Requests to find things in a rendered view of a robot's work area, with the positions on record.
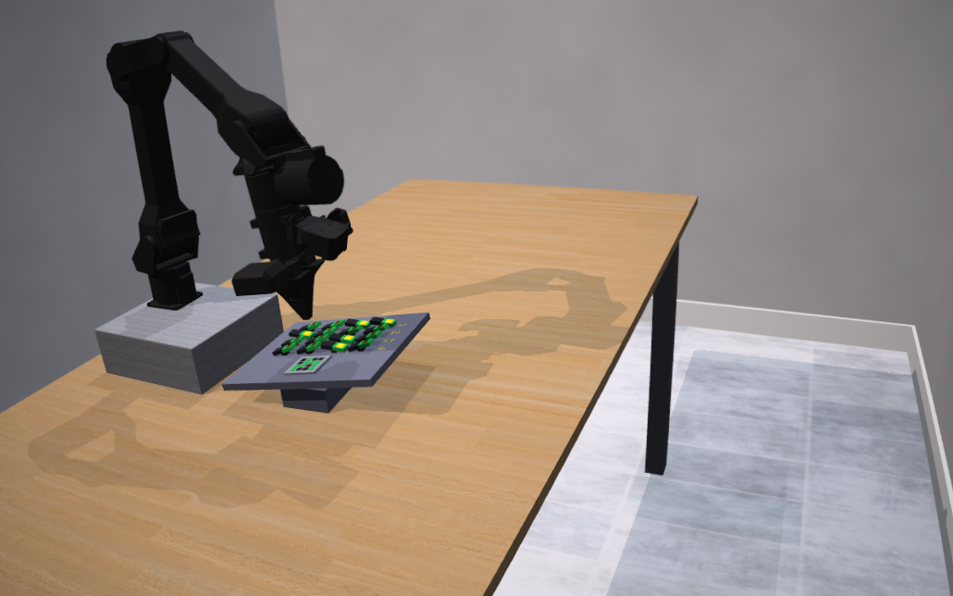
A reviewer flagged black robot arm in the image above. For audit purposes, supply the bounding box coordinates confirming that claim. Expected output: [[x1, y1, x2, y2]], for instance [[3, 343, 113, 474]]
[[106, 31, 353, 311]]

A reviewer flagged grey switch panel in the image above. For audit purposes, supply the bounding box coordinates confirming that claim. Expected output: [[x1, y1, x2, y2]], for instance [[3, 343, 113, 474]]
[[222, 313, 428, 414]]

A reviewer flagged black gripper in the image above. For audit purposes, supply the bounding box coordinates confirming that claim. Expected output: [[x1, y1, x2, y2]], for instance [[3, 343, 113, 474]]
[[231, 205, 325, 320]]

